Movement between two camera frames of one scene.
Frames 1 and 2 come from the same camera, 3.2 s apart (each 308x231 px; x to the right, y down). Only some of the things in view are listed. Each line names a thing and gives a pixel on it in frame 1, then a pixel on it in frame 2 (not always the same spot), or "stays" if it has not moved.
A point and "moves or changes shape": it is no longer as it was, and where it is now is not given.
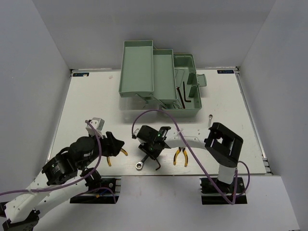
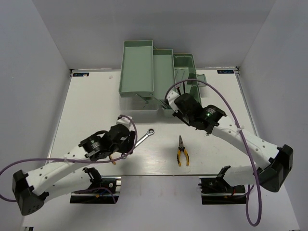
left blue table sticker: (81, 74) stays
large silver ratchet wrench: (138, 165) moves or changes shape
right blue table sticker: (225, 71) stays
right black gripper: (143, 147) to (178, 114)
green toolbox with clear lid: (158, 79) stays
